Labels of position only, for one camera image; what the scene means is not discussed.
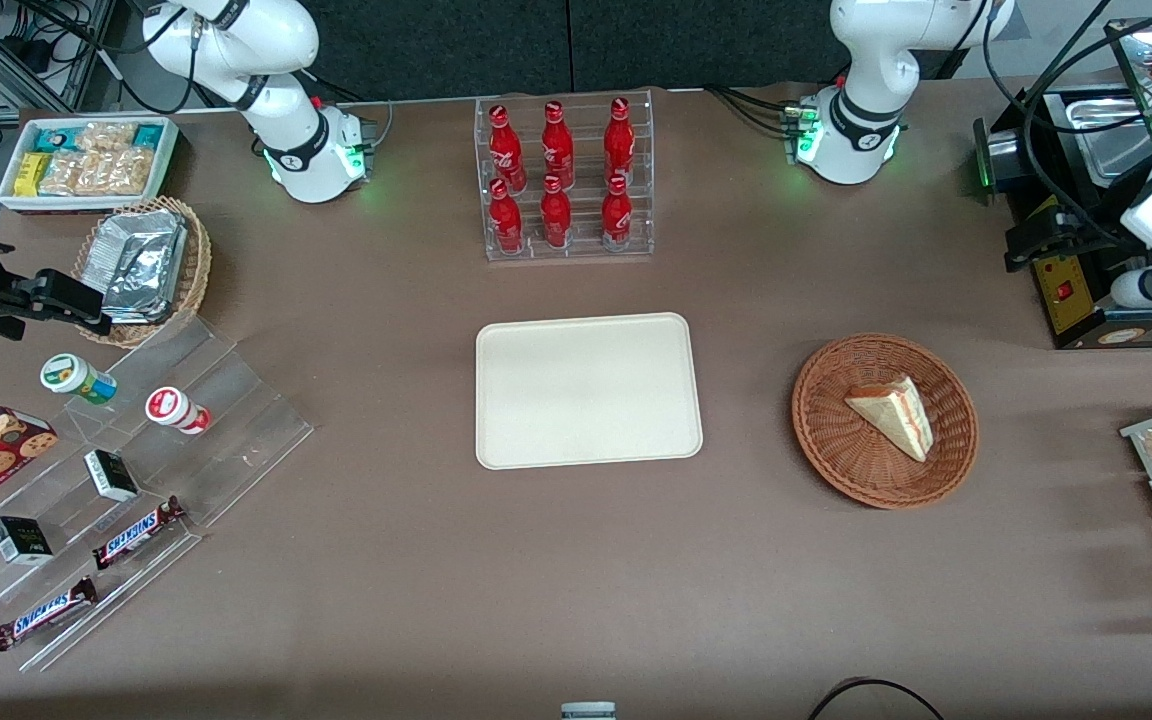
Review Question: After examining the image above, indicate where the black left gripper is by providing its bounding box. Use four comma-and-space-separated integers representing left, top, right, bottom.
1002, 205, 1152, 275

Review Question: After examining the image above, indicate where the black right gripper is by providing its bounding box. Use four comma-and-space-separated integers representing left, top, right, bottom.
0, 220, 111, 341

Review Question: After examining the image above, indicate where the triangle sandwich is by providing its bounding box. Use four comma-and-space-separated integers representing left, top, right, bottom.
844, 375, 935, 463

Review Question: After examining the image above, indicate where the small tan wicker basket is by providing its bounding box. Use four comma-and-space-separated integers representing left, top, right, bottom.
71, 195, 213, 349

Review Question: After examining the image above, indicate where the large brown wicker basket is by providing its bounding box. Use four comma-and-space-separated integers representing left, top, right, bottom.
791, 333, 980, 511

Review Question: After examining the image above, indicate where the cream plastic tray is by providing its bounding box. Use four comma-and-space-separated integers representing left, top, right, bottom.
475, 312, 704, 471

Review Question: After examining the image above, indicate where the black food warmer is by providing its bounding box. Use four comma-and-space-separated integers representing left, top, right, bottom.
971, 15, 1152, 351

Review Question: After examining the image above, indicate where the silver foil packet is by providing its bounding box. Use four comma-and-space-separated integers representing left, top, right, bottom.
99, 232, 182, 324
108, 209, 188, 246

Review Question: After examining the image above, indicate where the green lid yogurt cup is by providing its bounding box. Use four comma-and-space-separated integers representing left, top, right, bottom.
40, 353, 119, 406

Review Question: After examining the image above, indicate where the white snack bin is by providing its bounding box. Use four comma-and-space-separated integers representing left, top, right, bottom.
0, 116, 180, 215

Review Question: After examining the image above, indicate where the clear bag of crackers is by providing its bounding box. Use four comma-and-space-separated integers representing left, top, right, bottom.
40, 148, 154, 198
76, 121, 137, 157

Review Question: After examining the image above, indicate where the steel warmer pan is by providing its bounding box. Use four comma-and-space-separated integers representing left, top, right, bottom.
1064, 95, 1152, 181

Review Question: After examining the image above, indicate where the red lid yogurt cup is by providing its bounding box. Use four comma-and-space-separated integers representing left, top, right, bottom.
144, 386, 212, 436

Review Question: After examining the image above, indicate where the small black box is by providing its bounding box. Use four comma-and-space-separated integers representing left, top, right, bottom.
83, 449, 141, 503
0, 516, 55, 566

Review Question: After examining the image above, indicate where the clear acrylic stepped stand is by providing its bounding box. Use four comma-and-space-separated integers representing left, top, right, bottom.
0, 315, 315, 673

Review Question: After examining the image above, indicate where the snickers bar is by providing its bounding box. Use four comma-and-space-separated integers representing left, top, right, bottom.
91, 496, 187, 571
0, 577, 99, 652

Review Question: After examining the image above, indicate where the red cola bottle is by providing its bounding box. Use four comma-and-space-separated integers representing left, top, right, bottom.
604, 97, 636, 186
488, 104, 527, 193
489, 179, 524, 254
541, 101, 575, 189
601, 175, 633, 251
541, 175, 573, 249

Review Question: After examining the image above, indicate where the clear acrylic bottle rack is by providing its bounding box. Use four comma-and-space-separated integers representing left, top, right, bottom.
474, 88, 655, 263

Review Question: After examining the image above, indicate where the aluminium frame with cables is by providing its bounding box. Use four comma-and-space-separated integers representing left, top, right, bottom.
0, 0, 122, 113

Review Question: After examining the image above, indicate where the black base cable bundle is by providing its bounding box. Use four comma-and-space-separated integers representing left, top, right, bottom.
704, 84, 799, 137

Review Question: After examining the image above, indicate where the black looped floor cable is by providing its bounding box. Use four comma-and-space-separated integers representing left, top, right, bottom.
806, 677, 947, 720

